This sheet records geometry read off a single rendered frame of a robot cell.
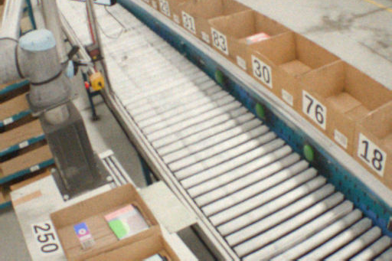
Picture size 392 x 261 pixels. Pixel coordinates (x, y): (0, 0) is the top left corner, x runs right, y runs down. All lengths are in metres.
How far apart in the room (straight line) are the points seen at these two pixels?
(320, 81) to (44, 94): 1.16
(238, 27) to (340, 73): 0.79
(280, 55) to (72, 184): 1.19
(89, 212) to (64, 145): 0.29
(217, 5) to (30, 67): 1.59
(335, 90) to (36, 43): 1.32
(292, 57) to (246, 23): 0.40
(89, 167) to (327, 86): 1.09
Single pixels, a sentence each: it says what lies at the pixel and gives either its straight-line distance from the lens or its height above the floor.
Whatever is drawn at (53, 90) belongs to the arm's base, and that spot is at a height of 1.24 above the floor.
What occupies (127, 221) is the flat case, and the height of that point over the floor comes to 0.78.
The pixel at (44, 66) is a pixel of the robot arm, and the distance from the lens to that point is 1.78.
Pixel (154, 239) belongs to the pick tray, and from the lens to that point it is 1.65.
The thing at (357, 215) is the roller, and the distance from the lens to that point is 1.77.
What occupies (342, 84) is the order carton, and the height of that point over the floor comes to 0.92.
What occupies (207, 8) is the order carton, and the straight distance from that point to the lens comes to 3.01.
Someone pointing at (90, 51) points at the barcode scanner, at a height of 1.08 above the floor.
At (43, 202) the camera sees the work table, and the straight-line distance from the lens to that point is 2.08.
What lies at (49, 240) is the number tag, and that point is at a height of 0.86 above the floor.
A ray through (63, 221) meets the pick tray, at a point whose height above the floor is 0.79.
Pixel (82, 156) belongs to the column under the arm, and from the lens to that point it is 1.98.
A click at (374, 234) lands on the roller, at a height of 0.74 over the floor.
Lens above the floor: 2.03
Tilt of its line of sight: 33 degrees down
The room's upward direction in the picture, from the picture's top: 10 degrees counter-clockwise
